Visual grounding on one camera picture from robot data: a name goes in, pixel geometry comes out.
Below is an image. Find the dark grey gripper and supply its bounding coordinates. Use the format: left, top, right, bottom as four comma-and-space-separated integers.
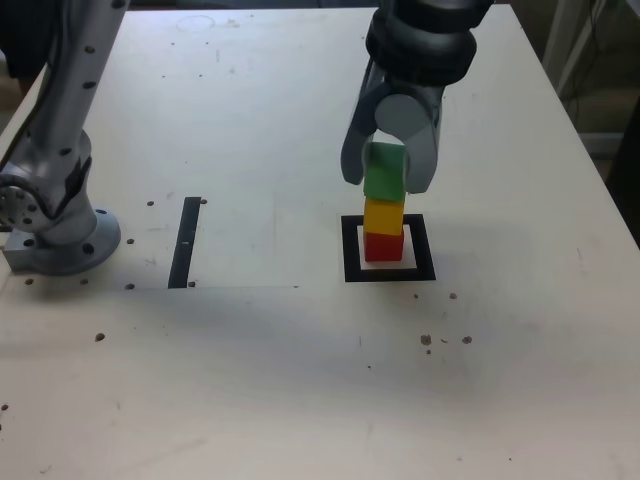
340, 62, 447, 197

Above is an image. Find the green cube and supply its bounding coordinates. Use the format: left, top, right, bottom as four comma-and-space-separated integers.
363, 142, 407, 204

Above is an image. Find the yellow cube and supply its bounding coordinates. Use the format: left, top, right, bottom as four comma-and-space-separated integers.
363, 198, 405, 237

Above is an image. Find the red cube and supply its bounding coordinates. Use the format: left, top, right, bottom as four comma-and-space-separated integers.
364, 230, 405, 263

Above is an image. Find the black tape square outline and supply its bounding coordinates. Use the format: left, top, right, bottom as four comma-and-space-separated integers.
340, 213, 437, 284

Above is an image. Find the black tape strip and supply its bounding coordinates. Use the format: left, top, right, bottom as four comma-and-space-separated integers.
167, 196, 202, 290

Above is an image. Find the dark background furniture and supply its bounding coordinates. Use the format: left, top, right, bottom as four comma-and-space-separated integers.
605, 117, 640, 201

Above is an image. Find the white background frame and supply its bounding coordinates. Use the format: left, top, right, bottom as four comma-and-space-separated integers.
542, 0, 640, 101

